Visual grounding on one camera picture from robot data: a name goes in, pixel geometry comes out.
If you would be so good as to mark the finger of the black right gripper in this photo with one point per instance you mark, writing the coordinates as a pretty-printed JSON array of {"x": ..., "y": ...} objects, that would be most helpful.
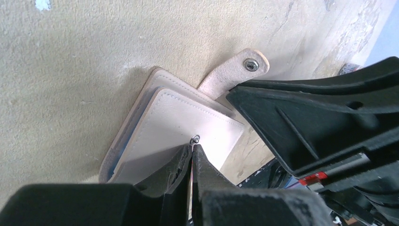
[{"x": 381, "y": 75}]

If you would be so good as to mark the beige leather card holder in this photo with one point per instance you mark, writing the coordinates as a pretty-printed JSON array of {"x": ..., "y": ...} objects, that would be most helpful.
[{"x": 169, "y": 113}]

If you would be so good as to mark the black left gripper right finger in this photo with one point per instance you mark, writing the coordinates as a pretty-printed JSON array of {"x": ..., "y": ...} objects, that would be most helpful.
[{"x": 218, "y": 202}]

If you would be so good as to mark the small white jar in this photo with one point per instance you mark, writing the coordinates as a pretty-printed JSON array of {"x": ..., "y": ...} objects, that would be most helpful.
[{"x": 348, "y": 68}]

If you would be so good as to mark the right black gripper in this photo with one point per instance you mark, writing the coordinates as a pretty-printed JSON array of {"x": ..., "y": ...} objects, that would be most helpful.
[{"x": 344, "y": 147}]

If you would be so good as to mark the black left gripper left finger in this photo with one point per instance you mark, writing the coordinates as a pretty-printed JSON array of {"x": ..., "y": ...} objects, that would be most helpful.
[{"x": 159, "y": 200}]

